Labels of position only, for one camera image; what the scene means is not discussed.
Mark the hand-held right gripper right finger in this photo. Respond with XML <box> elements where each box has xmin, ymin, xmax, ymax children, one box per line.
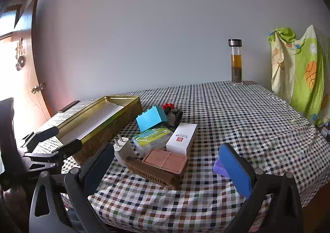
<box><xmin>219</xmin><ymin>143</ymin><xmax>303</xmax><ymax>233</ymax></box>

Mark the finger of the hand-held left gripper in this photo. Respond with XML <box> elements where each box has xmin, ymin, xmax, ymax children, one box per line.
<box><xmin>24</xmin><ymin>139</ymin><xmax>83</xmax><ymax>172</ymax></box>
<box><xmin>23</xmin><ymin>126</ymin><xmax>59</xmax><ymax>151</ymax></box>

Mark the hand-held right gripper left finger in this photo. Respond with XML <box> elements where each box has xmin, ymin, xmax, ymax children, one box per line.
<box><xmin>29</xmin><ymin>143</ymin><xmax>115</xmax><ymax>233</ymax></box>

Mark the gold tin box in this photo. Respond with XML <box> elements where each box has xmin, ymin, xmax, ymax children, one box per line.
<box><xmin>55</xmin><ymin>95</ymin><xmax>143</xmax><ymax>166</ymax></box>

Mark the clear plastic box green label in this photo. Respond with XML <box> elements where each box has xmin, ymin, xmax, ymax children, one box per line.
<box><xmin>132</xmin><ymin>124</ymin><xmax>174</xmax><ymax>157</ymax></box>

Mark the white cardboard box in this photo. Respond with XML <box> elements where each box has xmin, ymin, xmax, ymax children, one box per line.
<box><xmin>166</xmin><ymin>123</ymin><xmax>198</xmax><ymax>157</ymax></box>

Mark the blue toy block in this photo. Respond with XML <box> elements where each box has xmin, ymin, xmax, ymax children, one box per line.
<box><xmin>136</xmin><ymin>105</ymin><xmax>169</xmax><ymax>133</ymax></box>

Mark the dark sequin hair clip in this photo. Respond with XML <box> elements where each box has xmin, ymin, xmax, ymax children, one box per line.
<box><xmin>165</xmin><ymin>109</ymin><xmax>184</xmax><ymax>127</ymax></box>

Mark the purple block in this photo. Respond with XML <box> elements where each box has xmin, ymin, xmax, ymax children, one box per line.
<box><xmin>213</xmin><ymin>158</ymin><xmax>230</xmax><ymax>178</ymax></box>

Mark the white charger plug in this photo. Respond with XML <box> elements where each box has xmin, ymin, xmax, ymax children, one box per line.
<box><xmin>113</xmin><ymin>134</ymin><xmax>136</xmax><ymax>167</ymax></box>

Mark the white paper liner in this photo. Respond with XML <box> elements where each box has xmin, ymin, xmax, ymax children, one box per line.
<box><xmin>63</xmin><ymin>104</ymin><xmax>125</xmax><ymax>144</ymax></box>

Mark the dark flat bar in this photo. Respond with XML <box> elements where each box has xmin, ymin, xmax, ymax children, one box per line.
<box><xmin>60</xmin><ymin>101</ymin><xmax>79</xmax><ymax>113</ymax></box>

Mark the checkered tablecloth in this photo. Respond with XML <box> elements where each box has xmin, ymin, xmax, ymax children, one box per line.
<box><xmin>33</xmin><ymin>81</ymin><xmax>321</xmax><ymax>226</ymax></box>

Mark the wooden door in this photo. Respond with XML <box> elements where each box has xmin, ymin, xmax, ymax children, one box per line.
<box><xmin>0</xmin><ymin>0</ymin><xmax>52</xmax><ymax>130</ymax></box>

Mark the brown plastic comb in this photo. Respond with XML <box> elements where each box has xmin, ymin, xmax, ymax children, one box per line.
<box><xmin>124</xmin><ymin>157</ymin><xmax>181</xmax><ymax>190</ymax></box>

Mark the brass door ornament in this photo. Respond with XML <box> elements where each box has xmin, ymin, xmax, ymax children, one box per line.
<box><xmin>15</xmin><ymin>37</ymin><xmax>27</xmax><ymax>72</ymax></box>

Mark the scattered small clutter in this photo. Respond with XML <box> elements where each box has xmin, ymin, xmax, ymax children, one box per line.
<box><xmin>320</xmin><ymin>123</ymin><xmax>330</xmax><ymax>143</ymax></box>

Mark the glass tea bottle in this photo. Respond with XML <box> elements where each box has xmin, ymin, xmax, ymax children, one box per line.
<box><xmin>228</xmin><ymin>39</ymin><xmax>243</xmax><ymax>87</ymax></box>

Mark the green printed cloth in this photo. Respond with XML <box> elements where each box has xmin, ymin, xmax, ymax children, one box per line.
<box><xmin>268</xmin><ymin>25</ymin><xmax>330</xmax><ymax>128</ymax></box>

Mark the metal door handle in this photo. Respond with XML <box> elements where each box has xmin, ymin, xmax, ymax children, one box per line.
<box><xmin>31</xmin><ymin>82</ymin><xmax>47</xmax><ymax>94</ymax></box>

